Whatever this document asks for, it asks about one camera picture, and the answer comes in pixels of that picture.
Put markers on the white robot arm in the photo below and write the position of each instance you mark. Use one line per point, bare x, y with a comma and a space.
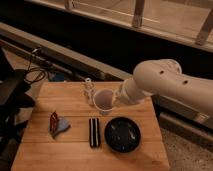
164, 78

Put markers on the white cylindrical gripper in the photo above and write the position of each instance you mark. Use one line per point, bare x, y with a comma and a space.
128, 94

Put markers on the black ceramic bowl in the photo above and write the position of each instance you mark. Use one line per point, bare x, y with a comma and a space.
122, 134

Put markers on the dark furniture at left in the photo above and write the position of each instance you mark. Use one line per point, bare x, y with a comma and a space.
13, 97

